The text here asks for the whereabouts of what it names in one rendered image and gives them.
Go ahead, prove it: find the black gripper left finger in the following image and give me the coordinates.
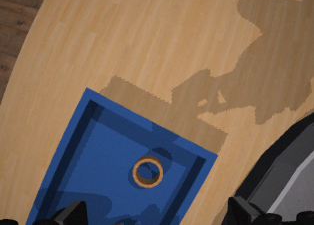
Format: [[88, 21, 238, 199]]
[[0, 201, 88, 225]]

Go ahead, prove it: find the grey round turning table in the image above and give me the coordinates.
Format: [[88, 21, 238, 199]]
[[234, 112, 314, 222]]

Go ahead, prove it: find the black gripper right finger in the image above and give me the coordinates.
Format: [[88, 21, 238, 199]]
[[227, 196, 314, 225]]

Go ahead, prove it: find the blue crate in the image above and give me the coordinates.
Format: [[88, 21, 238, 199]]
[[25, 87, 218, 225]]

